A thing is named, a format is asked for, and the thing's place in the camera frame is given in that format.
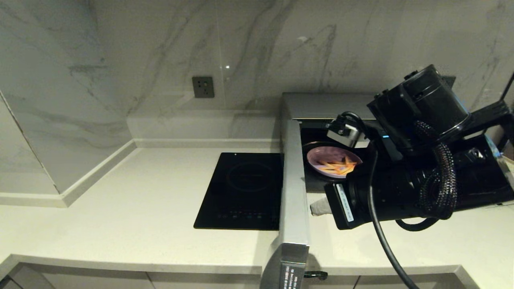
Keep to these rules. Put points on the black glass microwave door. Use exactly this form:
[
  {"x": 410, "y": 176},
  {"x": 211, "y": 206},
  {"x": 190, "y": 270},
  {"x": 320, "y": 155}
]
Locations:
[{"x": 293, "y": 192}]

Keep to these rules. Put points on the grey cabinet front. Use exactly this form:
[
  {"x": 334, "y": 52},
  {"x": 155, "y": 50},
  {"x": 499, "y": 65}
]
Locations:
[
  {"x": 80, "y": 281},
  {"x": 353, "y": 283},
  {"x": 204, "y": 283}
]

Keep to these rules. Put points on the grey single wall socket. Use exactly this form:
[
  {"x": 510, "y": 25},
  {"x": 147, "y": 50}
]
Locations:
[{"x": 202, "y": 87}]

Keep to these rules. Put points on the purple plate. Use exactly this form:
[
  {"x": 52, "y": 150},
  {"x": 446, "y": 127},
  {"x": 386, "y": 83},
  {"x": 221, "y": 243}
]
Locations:
[{"x": 321, "y": 154}]

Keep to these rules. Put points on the grey double wall socket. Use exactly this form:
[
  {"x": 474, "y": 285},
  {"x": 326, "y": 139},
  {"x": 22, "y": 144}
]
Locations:
[{"x": 449, "y": 81}]

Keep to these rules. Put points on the black cylindrical wrist camera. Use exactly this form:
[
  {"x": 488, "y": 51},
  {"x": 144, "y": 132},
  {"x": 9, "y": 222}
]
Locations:
[{"x": 345, "y": 130}]

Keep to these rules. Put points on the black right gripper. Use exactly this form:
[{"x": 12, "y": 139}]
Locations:
[{"x": 385, "y": 196}]

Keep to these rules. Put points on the black induction cooktop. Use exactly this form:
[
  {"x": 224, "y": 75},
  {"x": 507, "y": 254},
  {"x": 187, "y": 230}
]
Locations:
[{"x": 241, "y": 192}]

